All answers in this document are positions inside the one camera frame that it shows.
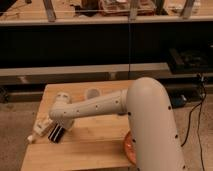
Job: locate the orange plate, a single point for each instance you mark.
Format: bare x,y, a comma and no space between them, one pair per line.
129,149

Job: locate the black equipment box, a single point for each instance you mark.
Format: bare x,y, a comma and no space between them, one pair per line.
190,61

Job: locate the black striped eraser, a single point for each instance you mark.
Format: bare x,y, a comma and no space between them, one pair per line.
56,134

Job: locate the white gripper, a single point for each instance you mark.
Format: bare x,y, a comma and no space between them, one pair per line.
41,127

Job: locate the wooden table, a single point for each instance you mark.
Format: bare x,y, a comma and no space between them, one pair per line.
93,143

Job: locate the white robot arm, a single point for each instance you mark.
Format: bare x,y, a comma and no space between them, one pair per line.
151,119

